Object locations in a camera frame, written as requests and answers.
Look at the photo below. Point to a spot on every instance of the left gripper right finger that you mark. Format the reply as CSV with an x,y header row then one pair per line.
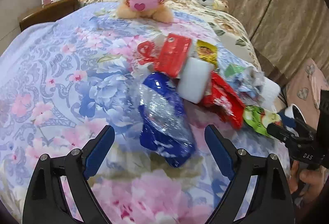
x,y
222,150

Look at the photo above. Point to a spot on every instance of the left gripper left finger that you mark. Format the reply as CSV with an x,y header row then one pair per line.
x,y
95,151

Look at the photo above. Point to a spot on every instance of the red snack bag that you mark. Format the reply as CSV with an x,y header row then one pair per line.
x,y
221,99

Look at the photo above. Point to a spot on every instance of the blue clear plastic bag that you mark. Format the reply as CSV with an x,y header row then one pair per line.
x,y
166,130

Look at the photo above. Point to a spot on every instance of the white foam net sleeve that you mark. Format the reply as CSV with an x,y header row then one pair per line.
x,y
269,93

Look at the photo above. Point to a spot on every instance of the black white trash bin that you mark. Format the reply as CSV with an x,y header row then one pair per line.
x,y
292,119

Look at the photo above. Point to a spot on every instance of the right hand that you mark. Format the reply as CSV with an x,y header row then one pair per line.
x,y
315,179

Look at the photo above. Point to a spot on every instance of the green apple snack wrapper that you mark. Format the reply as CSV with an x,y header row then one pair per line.
x,y
259,118

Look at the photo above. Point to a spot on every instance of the pink heart bed sheet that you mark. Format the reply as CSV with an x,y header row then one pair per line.
x,y
304,91

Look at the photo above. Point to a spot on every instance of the white foam block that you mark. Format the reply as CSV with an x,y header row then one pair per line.
x,y
194,79

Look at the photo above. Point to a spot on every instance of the crumpled blue white wrapper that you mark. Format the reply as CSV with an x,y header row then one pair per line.
x,y
247,82

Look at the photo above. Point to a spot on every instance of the floral bed quilt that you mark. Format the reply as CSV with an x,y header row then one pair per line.
x,y
63,81

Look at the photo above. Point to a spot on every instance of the yellow snack wrapper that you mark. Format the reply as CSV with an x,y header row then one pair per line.
x,y
207,52

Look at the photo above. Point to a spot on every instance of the red carton box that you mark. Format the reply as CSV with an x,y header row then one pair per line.
x,y
173,55

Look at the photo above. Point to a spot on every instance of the red white torn wrapper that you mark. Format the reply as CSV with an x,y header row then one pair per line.
x,y
147,52

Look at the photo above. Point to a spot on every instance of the yellow bear plush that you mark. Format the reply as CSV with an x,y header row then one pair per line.
x,y
219,5

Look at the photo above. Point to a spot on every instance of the wooden nightstand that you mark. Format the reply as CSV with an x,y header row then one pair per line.
x,y
47,13

